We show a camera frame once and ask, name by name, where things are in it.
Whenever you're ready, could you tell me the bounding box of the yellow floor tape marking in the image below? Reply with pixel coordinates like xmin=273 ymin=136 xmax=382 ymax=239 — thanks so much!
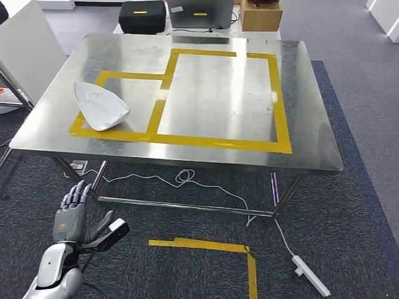
xmin=147 ymin=237 xmax=258 ymax=299

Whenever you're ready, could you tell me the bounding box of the black laptop cable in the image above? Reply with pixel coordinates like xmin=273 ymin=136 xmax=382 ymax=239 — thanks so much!
xmin=169 ymin=24 xmax=234 ymax=36

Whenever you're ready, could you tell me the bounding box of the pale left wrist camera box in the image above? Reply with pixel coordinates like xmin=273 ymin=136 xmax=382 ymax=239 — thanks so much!
xmin=108 ymin=218 xmax=130 ymax=233

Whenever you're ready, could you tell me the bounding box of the large white block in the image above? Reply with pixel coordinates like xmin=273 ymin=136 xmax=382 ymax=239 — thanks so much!
xmin=369 ymin=0 xmax=399 ymax=45

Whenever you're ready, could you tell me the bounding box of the yellow workbench tape marking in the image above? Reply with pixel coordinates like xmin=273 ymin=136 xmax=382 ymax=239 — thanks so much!
xmin=68 ymin=48 xmax=293 ymax=156

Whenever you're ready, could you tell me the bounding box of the brown cardboard box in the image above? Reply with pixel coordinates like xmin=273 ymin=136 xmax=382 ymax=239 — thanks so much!
xmin=239 ymin=0 xmax=283 ymax=33

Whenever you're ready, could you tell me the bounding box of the steel workbench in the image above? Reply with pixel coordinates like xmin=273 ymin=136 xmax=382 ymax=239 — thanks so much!
xmin=8 ymin=32 xmax=344 ymax=220

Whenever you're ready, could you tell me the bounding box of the white board panel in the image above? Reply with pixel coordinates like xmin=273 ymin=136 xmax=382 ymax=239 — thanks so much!
xmin=0 ymin=0 xmax=68 ymax=115

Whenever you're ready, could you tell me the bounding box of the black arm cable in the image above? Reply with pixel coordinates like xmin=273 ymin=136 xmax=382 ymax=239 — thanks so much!
xmin=81 ymin=247 xmax=107 ymax=299

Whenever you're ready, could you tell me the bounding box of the black carrying case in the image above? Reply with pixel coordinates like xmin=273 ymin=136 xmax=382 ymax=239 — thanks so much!
xmin=118 ymin=0 xmax=167 ymax=36

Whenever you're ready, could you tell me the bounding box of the white power strip cable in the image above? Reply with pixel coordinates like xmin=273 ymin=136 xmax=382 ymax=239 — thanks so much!
xmin=63 ymin=166 xmax=295 ymax=259

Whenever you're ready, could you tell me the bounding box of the white desk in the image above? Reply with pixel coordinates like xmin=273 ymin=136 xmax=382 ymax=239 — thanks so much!
xmin=113 ymin=3 xmax=283 ymax=41

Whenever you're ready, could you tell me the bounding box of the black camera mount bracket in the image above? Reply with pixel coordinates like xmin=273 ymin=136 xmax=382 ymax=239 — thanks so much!
xmin=76 ymin=222 xmax=131 ymax=254

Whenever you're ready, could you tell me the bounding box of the grey laptop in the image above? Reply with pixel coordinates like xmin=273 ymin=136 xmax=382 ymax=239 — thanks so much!
xmin=166 ymin=0 xmax=235 ymax=30

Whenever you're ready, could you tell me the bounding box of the white plastic car part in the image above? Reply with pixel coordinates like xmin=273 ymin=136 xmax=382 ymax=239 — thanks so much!
xmin=74 ymin=80 xmax=131 ymax=132

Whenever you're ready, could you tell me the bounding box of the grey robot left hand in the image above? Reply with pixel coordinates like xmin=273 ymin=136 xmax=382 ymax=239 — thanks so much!
xmin=52 ymin=179 xmax=115 ymax=245

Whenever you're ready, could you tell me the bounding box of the metal floor outlet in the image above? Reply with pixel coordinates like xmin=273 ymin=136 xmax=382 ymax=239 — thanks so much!
xmin=69 ymin=160 xmax=89 ymax=177

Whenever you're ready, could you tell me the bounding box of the white power strip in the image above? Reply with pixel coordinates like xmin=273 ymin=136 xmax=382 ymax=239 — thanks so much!
xmin=291 ymin=254 xmax=332 ymax=298

